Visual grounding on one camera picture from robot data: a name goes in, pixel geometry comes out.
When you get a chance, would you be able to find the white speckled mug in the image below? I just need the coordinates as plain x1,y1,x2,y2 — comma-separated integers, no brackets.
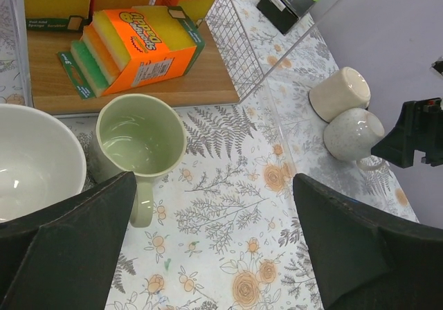
323,108,386,172

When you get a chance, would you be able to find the orange yellow green sponge pack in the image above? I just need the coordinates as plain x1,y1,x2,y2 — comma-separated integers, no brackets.
57,6,206,100

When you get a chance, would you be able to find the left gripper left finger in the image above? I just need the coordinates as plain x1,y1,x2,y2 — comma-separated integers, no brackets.
1,172,136,309

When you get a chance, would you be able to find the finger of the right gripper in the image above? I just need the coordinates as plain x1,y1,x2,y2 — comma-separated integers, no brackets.
371,98,442,168

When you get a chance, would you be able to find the black green box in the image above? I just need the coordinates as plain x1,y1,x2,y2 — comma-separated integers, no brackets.
257,0,320,35

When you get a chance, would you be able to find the pale green mug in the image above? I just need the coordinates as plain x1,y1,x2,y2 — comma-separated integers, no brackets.
89,93,187,228

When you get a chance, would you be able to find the dark red mug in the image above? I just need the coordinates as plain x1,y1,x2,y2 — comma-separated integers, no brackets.
1,104,87,223

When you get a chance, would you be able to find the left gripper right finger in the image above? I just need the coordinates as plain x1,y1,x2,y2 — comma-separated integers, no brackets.
293,173,442,309

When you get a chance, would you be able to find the cream mug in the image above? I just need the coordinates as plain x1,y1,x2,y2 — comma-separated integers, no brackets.
309,66,371,122

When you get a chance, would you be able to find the wire and wood shelf rack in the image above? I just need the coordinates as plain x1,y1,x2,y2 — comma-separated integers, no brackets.
6,0,364,117

